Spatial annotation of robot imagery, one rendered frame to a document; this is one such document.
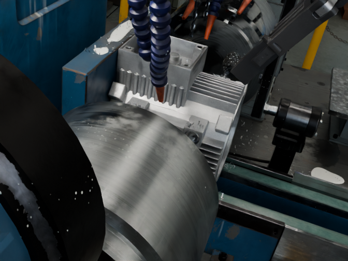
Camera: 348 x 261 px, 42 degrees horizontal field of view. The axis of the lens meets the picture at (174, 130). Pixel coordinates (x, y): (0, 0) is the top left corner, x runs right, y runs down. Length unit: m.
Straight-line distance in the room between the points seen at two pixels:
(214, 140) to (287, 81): 0.85
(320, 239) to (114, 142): 0.42
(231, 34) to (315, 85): 0.68
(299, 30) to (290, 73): 1.01
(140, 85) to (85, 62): 0.11
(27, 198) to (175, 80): 0.53
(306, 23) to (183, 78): 0.22
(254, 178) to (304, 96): 0.64
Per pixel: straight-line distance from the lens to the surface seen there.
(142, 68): 0.70
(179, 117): 0.71
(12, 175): 0.18
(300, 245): 0.79
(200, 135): 0.67
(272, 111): 0.88
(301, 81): 1.55
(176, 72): 0.69
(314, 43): 3.07
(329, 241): 0.78
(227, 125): 0.68
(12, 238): 0.18
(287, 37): 0.58
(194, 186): 0.50
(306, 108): 0.88
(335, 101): 1.22
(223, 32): 0.92
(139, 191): 0.43
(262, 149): 1.15
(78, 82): 0.64
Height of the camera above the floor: 1.45
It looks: 35 degrees down
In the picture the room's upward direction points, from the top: 10 degrees clockwise
